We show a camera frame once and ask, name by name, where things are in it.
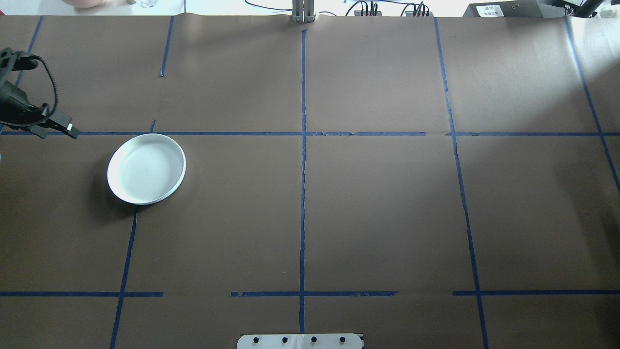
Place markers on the white round plate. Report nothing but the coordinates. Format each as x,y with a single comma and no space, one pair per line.
145,168

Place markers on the pink bowl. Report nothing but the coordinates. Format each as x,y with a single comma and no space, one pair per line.
87,2

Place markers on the small clear glass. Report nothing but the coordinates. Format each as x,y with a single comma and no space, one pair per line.
147,2

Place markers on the grey box with label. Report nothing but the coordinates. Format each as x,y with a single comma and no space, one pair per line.
506,8

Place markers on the aluminium profile post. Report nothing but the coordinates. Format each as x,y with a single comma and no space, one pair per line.
303,10

